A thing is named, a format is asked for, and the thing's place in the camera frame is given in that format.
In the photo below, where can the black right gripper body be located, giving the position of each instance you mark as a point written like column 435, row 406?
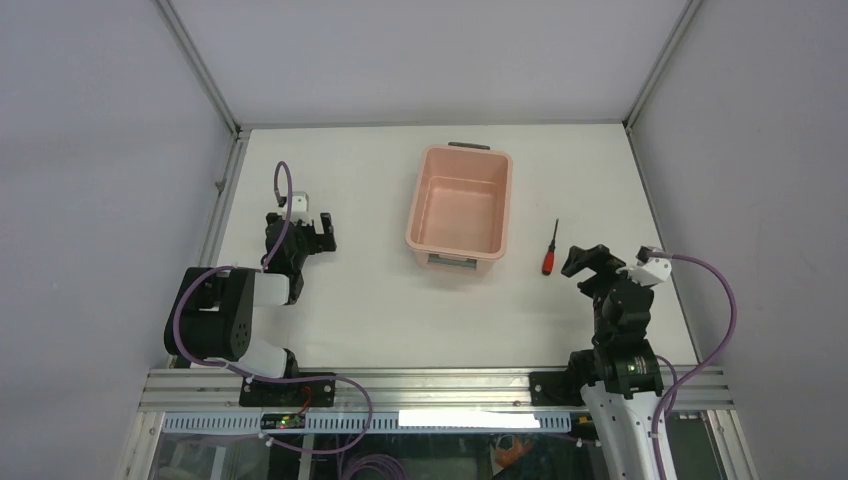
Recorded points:
column 598, row 285

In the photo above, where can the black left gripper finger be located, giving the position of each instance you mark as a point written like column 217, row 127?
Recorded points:
column 324, row 243
column 327, row 224

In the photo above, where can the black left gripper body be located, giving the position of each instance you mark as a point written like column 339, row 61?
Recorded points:
column 305, row 238

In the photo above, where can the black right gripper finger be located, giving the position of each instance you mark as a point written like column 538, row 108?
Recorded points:
column 605, row 263
column 579, row 259

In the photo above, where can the red handled screwdriver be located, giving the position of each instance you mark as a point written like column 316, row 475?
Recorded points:
column 549, row 258

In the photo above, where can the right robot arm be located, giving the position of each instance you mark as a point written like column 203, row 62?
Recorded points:
column 619, row 379

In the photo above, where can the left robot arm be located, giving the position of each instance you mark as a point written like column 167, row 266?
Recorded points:
column 212, row 316

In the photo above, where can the pink plastic bin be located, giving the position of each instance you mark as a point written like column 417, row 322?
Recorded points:
column 459, row 214

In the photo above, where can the small green circuit board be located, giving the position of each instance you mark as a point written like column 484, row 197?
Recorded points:
column 281, row 421

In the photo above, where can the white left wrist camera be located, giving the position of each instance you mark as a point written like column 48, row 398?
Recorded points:
column 298, row 204

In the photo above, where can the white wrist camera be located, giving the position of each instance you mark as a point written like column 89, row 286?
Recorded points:
column 298, row 204
column 652, row 268

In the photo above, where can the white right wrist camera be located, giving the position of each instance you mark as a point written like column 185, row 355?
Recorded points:
column 652, row 268

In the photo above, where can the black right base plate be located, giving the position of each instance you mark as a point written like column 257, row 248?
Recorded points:
column 556, row 388

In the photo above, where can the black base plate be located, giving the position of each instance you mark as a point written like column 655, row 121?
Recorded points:
column 556, row 388
column 313, row 393

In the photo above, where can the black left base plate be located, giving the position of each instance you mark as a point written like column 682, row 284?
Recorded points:
column 313, row 393

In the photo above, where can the white slotted cable duct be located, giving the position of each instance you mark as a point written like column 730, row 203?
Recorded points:
column 402, row 422

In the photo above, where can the aluminium front rail frame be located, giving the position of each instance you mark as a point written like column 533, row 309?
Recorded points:
column 385, row 389

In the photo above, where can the aluminium left corner post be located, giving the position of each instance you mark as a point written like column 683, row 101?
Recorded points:
column 196, row 64

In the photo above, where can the aluminium corner post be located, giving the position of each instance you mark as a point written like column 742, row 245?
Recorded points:
column 196, row 64
column 681, row 26

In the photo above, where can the aluminium right corner post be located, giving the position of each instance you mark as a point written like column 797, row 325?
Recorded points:
column 681, row 26

